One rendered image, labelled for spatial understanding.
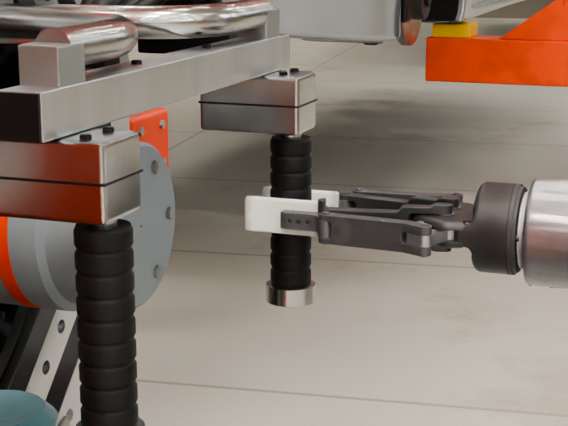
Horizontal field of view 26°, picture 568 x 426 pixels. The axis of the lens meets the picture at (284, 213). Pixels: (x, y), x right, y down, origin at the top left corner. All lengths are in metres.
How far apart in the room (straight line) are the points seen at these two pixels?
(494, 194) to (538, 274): 0.07
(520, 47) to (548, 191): 3.52
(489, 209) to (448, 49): 3.57
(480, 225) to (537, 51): 3.51
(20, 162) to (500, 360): 2.53
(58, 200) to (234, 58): 0.28
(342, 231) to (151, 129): 0.34
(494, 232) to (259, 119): 0.22
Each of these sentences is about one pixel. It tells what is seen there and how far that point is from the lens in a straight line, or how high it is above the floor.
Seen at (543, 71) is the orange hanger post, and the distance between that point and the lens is 4.50.
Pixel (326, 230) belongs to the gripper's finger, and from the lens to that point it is 1.01.
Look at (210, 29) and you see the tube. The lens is 0.96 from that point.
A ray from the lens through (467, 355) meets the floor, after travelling 3.22.
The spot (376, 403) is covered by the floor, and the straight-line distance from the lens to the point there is 2.88.
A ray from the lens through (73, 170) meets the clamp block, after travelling 0.73.
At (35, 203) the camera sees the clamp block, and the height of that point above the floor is 0.91.
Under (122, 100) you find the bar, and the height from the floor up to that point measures 0.96.
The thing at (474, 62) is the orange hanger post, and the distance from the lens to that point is 4.54.
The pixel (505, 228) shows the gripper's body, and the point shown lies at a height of 0.84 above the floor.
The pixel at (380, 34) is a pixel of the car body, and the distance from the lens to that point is 3.67.
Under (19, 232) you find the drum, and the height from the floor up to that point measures 0.86.
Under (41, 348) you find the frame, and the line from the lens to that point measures 1.21.
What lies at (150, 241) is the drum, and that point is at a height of 0.83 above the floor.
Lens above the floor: 1.07
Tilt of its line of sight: 13 degrees down
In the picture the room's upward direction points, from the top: straight up
